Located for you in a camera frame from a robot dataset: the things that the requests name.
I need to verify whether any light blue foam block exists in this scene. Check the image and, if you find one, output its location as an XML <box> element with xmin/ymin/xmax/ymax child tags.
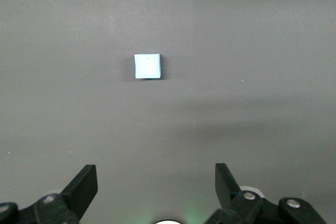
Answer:
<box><xmin>133</xmin><ymin>53</ymin><xmax>162</xmax><ymax>79</ymax></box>

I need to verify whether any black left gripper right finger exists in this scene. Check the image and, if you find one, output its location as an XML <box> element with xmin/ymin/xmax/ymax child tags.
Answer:
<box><xmin>204</xmin><ymin>163</ymin><xmax>328</xmax><ymax>224</ymax></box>

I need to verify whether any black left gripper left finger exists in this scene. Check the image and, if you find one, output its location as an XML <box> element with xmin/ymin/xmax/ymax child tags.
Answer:
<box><xmin>0</xmin><ymin>164</ymin><xmax>99</xmax><ymax>224</ymax></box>

